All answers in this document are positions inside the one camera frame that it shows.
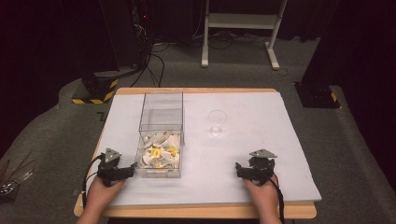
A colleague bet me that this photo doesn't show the black floor cables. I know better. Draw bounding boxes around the black floor cables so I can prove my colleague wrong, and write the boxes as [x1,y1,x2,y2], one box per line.
[130,39,171,89]

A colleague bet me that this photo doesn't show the white table mat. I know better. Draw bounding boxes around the white table mat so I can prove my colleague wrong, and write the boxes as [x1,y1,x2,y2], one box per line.
[83,91,322,207]

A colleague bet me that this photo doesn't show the pile of tea bags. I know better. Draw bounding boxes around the pile of tea bags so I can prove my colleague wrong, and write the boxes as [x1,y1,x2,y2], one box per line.
[140,130,182,171]

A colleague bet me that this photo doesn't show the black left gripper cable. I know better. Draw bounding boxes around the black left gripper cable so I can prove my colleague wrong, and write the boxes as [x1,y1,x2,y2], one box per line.
[80,154,106,209]

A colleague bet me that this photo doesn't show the clear glass cup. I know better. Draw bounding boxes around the clear glass cup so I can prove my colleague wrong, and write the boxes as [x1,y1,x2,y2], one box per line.
[207,108,228,138]

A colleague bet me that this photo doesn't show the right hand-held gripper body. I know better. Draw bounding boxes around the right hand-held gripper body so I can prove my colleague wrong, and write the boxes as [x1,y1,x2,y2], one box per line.
[247,148,278,187]

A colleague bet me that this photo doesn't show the wooden sticks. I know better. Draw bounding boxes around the wooden sticks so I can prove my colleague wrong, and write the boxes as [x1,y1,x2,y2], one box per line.
[0,150,35,187]

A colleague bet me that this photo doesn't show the person's right hand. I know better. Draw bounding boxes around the person's right hand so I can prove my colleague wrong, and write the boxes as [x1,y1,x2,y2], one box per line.
[243,175,280,217]

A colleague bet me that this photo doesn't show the black yellow striped stand base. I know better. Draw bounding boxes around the black yellow striped stand base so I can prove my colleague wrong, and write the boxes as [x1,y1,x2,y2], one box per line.
[71,70,120,105]

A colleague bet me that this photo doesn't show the person's left hand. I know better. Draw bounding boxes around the person's left hand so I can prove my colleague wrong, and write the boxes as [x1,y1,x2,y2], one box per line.
[83,178,126,217]

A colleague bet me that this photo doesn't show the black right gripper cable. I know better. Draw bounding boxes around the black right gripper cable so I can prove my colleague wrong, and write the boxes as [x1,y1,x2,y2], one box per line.
[268,177,287,224]

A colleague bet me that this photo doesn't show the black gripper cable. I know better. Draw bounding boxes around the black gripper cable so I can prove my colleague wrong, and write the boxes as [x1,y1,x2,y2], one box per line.
[268,177,287,224]
[80,154,106,209]

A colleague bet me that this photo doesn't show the metal cutlery bundle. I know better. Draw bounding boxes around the metal cutlery bundle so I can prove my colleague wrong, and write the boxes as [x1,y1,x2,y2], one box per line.
[0,170,35,201]

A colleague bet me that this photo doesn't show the clear plastic box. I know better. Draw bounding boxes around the clear plastic box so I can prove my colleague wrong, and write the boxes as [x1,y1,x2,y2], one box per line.
[135,91,185,179]

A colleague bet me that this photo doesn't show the dark computer tower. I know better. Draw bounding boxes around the dark computer tower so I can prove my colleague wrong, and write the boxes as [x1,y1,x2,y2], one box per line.
[130,0,154,64]

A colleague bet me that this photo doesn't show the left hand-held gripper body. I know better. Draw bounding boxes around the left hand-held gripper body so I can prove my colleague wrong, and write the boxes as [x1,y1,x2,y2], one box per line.
[96,147,127,188]

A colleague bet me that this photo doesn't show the white metal stand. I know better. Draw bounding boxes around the white metal stand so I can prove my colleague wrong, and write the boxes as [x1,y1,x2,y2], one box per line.
[201,0,290,71]

